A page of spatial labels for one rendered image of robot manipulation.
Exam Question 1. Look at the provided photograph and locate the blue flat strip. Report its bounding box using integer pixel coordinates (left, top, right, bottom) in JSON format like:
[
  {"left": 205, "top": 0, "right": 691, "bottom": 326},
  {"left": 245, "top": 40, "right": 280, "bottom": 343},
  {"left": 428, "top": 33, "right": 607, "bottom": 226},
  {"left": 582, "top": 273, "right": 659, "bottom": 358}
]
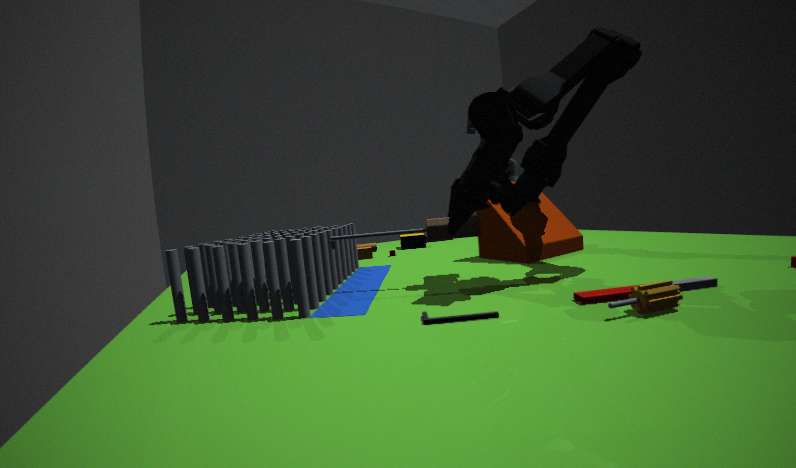
[{"left": 309, "top": 265, "right": 391, "bottom": 318}]

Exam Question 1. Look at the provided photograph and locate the orange rectangular bar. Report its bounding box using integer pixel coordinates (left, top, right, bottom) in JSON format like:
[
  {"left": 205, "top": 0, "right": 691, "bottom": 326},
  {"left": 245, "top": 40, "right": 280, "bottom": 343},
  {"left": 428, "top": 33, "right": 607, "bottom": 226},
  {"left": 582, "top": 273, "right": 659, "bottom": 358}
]
[{"left": 357, "top": 247, "right": 373, "bottom": 260}]

